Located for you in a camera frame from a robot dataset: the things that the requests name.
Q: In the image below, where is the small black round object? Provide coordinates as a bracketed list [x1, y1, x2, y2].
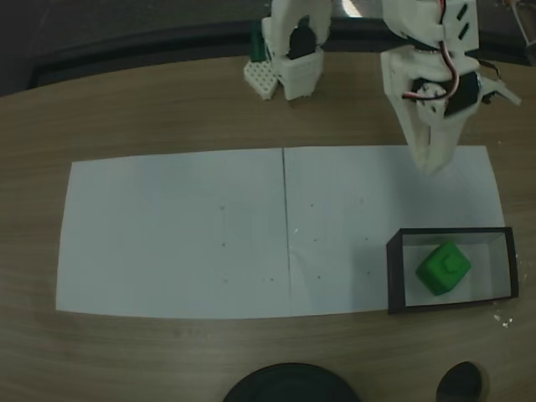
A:
[435, 361, 492, 402]

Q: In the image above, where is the white paper sheet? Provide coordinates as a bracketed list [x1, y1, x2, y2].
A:
[282, 144, 507, 316]
[55, 147, 292, 322]

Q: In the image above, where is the brown cardboard box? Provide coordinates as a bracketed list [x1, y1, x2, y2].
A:
[385, 226, 521, 316]

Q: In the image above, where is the large black round object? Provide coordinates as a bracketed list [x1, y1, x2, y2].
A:
[221, 362, 362, 402]

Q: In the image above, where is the green table clamp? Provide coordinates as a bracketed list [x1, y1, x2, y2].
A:
[250, 19, 270, 64]

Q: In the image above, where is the red black servo cable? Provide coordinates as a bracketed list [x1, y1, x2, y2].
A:
[401, 0, 463, 103]

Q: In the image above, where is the green cube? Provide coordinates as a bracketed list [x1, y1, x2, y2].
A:
[415, 240, 473, 296]

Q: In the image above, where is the white perforated base plate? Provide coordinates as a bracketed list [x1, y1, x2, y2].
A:
[244, 57, 281, 101]

